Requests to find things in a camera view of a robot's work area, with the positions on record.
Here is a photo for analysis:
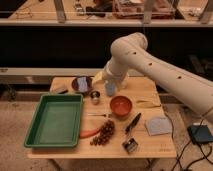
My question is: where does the orange bowl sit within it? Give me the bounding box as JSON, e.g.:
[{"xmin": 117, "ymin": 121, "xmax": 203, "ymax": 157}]
[{"xmin": 110, "ymin": 96, "xmax": 132, "ymax": 117}]

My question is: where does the green plastic tray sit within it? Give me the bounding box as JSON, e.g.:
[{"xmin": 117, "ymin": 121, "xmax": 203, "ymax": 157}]
[{"xmin": 24, "ymin": 94, "xmax": 83, "ymax": 148}]

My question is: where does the grey cloth square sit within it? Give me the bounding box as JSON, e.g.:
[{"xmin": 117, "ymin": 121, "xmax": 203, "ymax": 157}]
[{"xmin": 145, "ymin": 117, "xmax": 172, "ymax": 136}]

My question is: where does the black cable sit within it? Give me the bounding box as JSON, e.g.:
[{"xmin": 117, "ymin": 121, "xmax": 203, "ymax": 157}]
[{"xmin": 163, "ymin": 106, "xmax": 213, "ymax": 171}]

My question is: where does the dark purple plate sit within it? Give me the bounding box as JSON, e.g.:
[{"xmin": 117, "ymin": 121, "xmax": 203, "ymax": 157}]
[{"xmin": 71, "ymin": 76, "xmax": 92, "ymax": 96}]

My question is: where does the small metal cup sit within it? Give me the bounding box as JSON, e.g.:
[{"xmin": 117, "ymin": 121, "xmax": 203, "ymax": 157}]
[{"xmin": 90, "ymin": 91, "xmax": 100, "ymax": 105}]

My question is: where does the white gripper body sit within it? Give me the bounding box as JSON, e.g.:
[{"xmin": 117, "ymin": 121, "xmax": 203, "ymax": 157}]
[{"xmin": 93, "ymin": 69, "xmax": 129, "ymax": 91}]

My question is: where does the blue sponge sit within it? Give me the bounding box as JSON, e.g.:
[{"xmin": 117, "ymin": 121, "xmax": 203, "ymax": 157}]
[{"xmin": 77, "ymin": 77, "xmax": 88, "ymax": 92}]

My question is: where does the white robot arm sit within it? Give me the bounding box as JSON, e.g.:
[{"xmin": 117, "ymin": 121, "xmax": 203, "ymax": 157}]
[{"xmin": 94, "ymin": 32, "xmax": 213, "ymax": 124}]

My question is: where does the bunch of red grapes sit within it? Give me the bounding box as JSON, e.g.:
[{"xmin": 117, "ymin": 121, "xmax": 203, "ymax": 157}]
[{"xmin": 90, "ymin": 120, "xmax": 115, "ymax": 145}]

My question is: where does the grey block eraser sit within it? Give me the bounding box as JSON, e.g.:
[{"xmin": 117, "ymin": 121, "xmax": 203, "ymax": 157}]
[{"xmin": 52, "ymin": 86, "xmax": 68, "ymax": 94}]

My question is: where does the orange carrot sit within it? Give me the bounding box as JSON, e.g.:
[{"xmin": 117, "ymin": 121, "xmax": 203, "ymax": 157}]
[{"xmin": 79, "ymin": 128, "xmax": 100, "ymax": 139}]

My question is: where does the yellow banana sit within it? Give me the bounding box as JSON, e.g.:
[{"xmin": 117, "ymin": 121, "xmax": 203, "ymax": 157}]
[{"xmin": 136, "ymin": 100, "xmax": 161, "ymax": 108}]

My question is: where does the blue plastic cup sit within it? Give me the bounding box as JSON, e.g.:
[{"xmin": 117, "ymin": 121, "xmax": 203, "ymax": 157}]
[{"xmin": 105, "ymin": 82, "xmax": 116, "ymax": 97}]

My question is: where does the wooden table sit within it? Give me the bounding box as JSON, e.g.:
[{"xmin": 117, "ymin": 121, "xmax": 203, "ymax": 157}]
[{"xmin": 28, "ymin": 77, "xmax": 176, "ymax": 159}]

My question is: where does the black power adapter box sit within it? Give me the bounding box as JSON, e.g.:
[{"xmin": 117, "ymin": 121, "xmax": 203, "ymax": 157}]
[{"xmin": 187, "ymin": 125, "xmax": 213, "ymax": 144}]

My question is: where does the black handled brush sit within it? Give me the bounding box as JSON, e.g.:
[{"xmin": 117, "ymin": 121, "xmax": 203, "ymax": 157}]
[{"xmin": 125, "ymin": 113, "xmax": 141, "ymax": 134}]

